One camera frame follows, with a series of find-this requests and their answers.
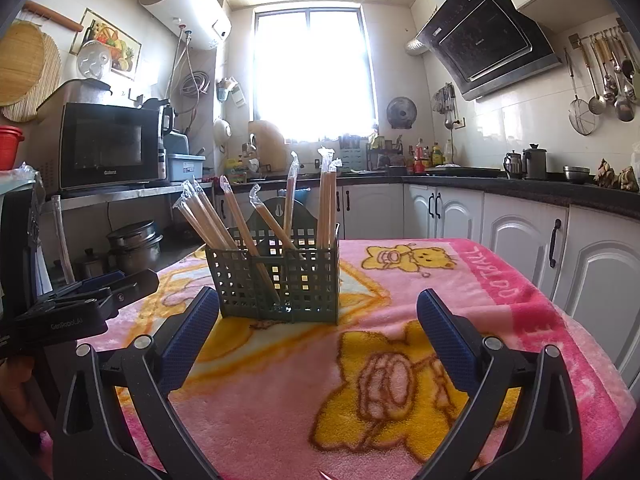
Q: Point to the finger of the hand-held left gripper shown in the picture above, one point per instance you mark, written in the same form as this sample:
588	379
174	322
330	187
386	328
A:
95	282
137	285

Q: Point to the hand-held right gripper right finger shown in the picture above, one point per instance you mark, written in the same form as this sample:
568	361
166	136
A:
445	340

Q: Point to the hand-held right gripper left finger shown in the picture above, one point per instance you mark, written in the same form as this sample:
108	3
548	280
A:
192	332

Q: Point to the dark green plastic utensil holder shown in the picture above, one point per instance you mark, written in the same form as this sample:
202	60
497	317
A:
310	280

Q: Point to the set of chopsticks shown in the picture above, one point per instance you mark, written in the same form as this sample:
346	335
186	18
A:
327	200

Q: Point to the row of hanging steel utensils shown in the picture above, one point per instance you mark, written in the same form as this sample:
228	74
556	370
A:
620	95

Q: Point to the person's left hand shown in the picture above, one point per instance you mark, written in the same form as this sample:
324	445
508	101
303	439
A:
15	395

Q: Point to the stacked steel pots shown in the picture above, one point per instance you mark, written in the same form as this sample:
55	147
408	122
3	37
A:
135	247

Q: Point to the clear plastic tube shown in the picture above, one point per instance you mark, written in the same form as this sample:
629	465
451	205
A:
63	240

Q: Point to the steel shelf table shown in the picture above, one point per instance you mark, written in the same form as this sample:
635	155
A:
125	195

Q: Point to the pink printed blanket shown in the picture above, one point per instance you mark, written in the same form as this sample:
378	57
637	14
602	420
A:
280	410

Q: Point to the blue-grey plastic bin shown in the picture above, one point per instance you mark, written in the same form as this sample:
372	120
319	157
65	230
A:
186	167

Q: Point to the white lower cabinets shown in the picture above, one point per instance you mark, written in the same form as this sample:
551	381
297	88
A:
510	225

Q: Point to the black microwave oven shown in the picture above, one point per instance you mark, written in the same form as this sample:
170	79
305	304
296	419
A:
105	147

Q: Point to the red bucket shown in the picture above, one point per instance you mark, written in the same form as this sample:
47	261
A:
11	147

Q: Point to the gas stove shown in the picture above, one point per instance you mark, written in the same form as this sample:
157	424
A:
465	171

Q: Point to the black kettle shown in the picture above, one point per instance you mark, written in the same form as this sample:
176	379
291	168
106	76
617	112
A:
162	115

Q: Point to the black countertop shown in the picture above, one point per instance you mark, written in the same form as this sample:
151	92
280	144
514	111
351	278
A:
550	190

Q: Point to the group of sauce bottles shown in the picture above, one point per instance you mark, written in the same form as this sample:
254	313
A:
425	157

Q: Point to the steel mug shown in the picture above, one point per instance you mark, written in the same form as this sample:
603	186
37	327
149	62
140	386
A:
512	166

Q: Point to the beige cutting board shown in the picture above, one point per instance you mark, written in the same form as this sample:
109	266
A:
267	147

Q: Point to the steel pot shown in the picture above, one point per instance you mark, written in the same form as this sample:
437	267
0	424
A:
85	91

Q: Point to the dark metal canister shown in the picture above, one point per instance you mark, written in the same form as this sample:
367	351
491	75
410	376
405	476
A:
535	164

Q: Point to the steel bowl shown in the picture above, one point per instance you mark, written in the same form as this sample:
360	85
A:
576	175

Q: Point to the round bamboo tray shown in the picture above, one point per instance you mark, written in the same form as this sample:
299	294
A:
25	70

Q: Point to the pile of brown dried roots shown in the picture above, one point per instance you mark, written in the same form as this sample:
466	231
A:
615	177

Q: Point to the small hanging kitchen tools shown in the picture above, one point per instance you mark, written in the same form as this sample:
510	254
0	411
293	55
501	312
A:
446	102

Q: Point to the wooden rolling pin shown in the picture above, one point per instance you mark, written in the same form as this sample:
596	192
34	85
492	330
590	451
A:
52	16

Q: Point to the window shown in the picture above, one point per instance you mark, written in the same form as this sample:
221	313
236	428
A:
315	70

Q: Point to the steel ladle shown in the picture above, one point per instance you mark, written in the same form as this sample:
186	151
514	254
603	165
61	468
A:
596	105

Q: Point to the white water heater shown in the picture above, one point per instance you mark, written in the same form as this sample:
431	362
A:
185	5

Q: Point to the black range hood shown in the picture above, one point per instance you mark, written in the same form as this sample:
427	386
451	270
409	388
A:
485	40

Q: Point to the wall-mounted small basket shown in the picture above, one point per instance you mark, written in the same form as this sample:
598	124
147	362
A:
231	92

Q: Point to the white wall socket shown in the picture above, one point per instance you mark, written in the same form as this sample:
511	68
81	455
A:
458	122

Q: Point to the fruit wall picture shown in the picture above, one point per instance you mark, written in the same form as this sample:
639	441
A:
122	42

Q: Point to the silver exhaust duct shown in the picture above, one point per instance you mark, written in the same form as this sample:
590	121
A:
417	46

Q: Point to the utensil hanging rail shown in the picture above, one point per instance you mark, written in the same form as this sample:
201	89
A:
595	36

